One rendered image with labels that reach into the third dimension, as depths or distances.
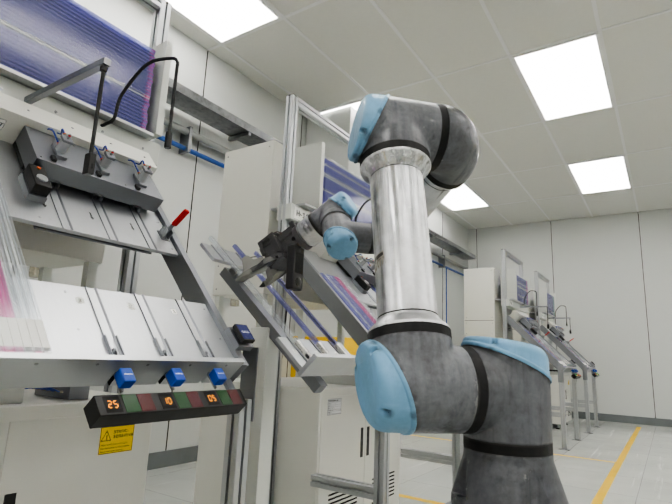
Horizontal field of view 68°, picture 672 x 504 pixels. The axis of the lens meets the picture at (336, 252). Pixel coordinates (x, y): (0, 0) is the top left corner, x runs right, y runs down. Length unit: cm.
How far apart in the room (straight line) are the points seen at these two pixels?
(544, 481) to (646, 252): 777
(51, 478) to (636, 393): 767
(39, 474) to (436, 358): 92
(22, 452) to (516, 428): 98
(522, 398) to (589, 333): 764
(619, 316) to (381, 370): 775
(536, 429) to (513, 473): 6
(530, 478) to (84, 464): 98
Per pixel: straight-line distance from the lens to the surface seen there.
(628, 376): 828
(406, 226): 73
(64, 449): 132
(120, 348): 101
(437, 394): 64
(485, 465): 72
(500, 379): 69
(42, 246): 163
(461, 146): 86
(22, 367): 91
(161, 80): 173
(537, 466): 72
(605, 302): 834
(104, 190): 139
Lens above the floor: 75
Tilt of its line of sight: 12 degrees up
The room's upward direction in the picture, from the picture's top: 2 degrees clockwise
